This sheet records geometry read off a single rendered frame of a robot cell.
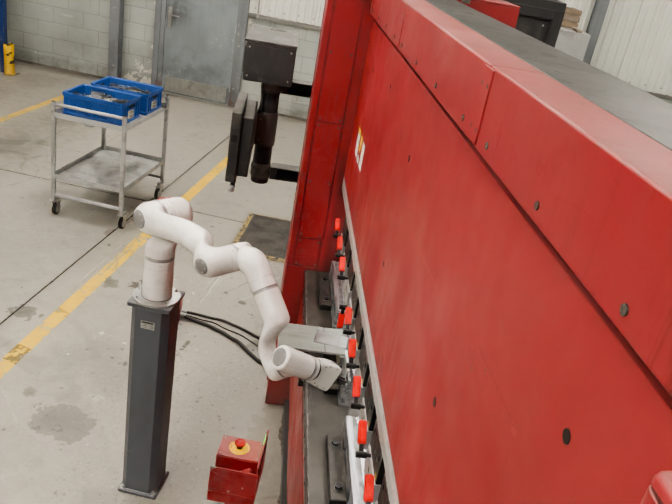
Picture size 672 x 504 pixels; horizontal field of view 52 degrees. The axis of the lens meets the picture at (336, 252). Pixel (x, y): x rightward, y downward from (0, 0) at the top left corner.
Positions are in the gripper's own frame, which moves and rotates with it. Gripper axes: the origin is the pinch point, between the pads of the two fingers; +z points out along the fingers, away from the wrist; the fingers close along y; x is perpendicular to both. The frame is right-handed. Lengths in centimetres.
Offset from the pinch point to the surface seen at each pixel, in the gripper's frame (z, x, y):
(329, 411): 6.5, 1.1, -13.3
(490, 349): -96, -102, 52
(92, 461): 1, 96, -120
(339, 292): 39, 65, 15
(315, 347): 4.7, 24.0, -0.3
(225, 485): -24, -7, -47
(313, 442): -5.8, -11.5, -20.2
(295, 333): 2.4, 35.2, -1.9
